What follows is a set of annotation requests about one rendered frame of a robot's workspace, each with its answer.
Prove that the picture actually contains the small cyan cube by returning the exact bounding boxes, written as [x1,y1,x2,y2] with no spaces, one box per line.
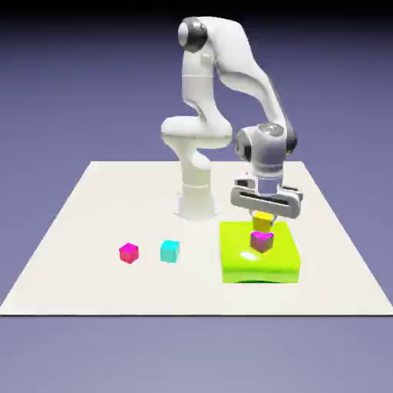
[160,239,181,264]

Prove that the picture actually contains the large lime green box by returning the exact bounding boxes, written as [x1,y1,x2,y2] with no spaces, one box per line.
[220,220,301,284]

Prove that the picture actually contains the small magenta cube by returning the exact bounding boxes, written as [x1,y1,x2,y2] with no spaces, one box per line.
[249,230,275,254]

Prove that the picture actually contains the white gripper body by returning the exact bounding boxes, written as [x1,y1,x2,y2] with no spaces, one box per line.
[230,177,305,220]

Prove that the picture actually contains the small pink cube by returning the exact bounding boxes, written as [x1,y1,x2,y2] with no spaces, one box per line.
[118,242,140,265]

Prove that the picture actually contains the small yellow cube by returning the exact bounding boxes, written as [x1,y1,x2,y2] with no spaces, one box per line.
[251,210,275,234]

